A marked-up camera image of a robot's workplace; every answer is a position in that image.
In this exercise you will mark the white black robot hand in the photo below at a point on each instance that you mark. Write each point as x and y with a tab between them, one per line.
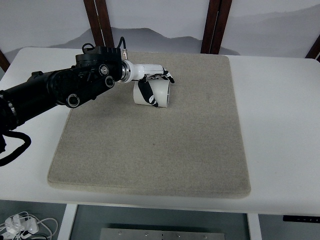
139	71

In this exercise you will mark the white ribbed ceramic cup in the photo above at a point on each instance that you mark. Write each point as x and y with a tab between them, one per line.
160	89

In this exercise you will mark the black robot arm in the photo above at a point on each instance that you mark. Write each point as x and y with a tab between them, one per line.
96	71

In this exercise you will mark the beige felt mat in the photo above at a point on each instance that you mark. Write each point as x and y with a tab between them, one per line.
192	148

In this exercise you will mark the black desk control panel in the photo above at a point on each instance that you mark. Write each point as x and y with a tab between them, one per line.
301	219

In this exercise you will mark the middle brown wooden screen frame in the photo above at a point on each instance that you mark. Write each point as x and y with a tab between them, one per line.
215	25

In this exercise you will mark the brown wooden screen frame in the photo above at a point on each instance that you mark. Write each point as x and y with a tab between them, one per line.
99	21
314	52
215	25

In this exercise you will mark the left brown wooden screen frame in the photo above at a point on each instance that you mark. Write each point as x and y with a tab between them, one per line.
99	21

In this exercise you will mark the far left brown frame piece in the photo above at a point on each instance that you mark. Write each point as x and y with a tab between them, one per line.
4	63

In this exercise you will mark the right brown wooden screen frame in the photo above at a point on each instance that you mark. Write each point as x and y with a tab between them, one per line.
314	52

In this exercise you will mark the white power adapter with cables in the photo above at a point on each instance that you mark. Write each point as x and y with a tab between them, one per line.
26	226

